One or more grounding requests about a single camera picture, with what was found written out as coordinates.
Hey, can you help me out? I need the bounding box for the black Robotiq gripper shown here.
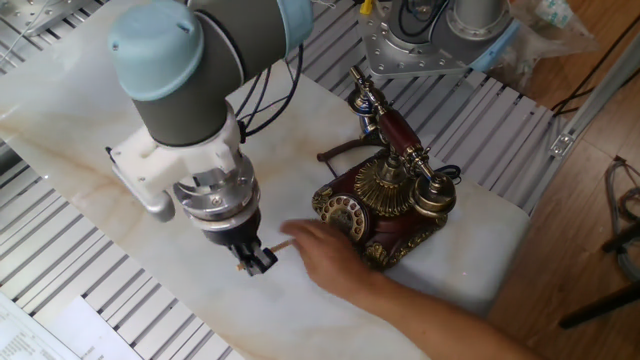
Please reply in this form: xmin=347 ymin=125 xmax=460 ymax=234
xmin=201 ymin=208 xmax=280 ymax=278

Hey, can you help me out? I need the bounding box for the thin wooden stick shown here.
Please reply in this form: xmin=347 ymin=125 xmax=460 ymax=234
xmin=235 ymin=238 xmax=297 ymax=273

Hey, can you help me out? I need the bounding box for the red brass phone handset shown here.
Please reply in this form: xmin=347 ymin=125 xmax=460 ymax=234
xmin=346 ymin=64 xmax=458 ymax=220

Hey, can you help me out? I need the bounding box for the person's bare forearm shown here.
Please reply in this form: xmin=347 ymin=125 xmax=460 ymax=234
xmin=349 ymin=276 xmax=547 ymax=360

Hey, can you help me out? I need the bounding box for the person's bare hand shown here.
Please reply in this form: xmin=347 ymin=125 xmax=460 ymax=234
xmin=278 ymin=218 xmax=387 ymax=302

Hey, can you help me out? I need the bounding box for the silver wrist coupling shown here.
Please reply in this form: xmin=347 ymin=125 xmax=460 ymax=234
xmin=171 ymin=158 xmax=262 ymax=232

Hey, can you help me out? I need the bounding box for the blank white paper sheet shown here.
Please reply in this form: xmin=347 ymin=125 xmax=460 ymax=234
xmin=47 ymin=294 xmax=145 ymax=360

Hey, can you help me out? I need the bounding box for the printed white paper sheet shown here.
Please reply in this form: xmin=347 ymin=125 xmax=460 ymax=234
xmin=0 ymin=291 xmax=84 ymax=360

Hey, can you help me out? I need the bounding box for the perforated metal plate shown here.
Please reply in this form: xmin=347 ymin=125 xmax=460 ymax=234
xmin=0 ymin=0 xmax=109 ymax=39

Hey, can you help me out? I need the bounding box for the black chair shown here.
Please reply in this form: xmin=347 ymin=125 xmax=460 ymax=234
xmin=556 ymin=218 xmax=640 ymax=331

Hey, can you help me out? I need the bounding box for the clear plastic bag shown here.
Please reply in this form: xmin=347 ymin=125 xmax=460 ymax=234
xmin=491 ymin=0 xmax=602 ymax=82

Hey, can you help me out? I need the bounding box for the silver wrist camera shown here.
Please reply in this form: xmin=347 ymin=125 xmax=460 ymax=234
xmin=104 ymin=146 xmax=177 ymax=224

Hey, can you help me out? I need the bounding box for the dark brown coiled handset cord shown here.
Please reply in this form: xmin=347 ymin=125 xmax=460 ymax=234
xmin=315 ymin=136 xmax=387 ymax=180

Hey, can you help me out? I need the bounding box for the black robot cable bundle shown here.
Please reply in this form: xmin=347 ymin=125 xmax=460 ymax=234
xmin=233 ymin=41 xmax=307 ymax=145

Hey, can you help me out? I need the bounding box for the black phone line cable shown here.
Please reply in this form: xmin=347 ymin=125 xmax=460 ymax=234
xmin=438 ymin=163 xmax=464 ymax=185

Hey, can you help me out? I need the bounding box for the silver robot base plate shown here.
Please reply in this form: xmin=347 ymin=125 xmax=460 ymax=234
xmin=356 ymin=0 xmax=502 ymax=80

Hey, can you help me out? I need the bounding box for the aluminium frame bar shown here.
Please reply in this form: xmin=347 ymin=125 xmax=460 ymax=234
xmin=519 ymin=29 xmax=640 ymax=217

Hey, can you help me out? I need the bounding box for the grey floor cable bundle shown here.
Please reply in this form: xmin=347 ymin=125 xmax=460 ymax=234
xmin=601 ymin=154 xmax=640 ymax=282

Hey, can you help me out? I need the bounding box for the black floor cable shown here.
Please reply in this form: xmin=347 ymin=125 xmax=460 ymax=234
xmin=548 ymin=13 xmax=640 ymax=117

